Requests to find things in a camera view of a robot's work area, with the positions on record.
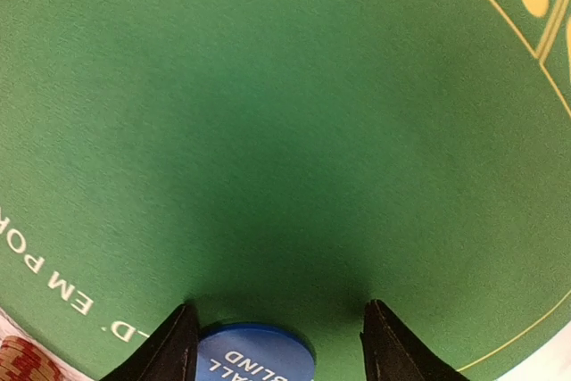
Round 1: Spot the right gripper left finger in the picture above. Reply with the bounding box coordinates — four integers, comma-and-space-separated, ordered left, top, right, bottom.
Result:
101, 303, 199, 381

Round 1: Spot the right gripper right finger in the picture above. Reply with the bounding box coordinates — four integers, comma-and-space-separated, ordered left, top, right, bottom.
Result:
360, 300, 466, 381

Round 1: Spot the blue small blind button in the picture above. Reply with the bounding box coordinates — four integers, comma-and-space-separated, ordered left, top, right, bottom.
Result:
195, 323, 316, 381

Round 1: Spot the red poker chip stack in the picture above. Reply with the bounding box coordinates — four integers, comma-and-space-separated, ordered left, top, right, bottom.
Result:
1, 335, 63, 381

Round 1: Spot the round green poker mat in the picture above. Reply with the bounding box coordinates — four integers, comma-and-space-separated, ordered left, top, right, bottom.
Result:
1, 0, 570, 380

